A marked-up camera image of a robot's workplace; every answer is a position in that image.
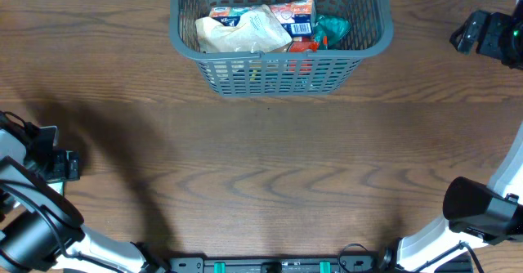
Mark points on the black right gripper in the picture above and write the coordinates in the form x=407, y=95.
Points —
x=495, y=24

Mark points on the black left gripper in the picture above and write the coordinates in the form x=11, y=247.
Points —
x=51, y=168

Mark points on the green Nescafe coffee bag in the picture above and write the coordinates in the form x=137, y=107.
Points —
x=330, y=30

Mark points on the orange beige pasta packet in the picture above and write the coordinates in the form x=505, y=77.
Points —
x=305, y=46

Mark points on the blue Kleenex tissue multipack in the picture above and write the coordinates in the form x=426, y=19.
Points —
x=297, y=18

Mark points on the beige paper bag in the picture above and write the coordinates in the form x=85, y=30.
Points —
x=257, y=30

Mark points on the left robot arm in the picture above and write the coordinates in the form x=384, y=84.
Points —
x=50, y=233

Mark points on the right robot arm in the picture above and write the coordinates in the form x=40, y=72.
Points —
x=474, y=215

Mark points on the grey plastic lattice basket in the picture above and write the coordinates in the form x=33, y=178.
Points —
x=284, y=74

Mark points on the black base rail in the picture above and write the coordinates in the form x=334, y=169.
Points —
x=357, y=262

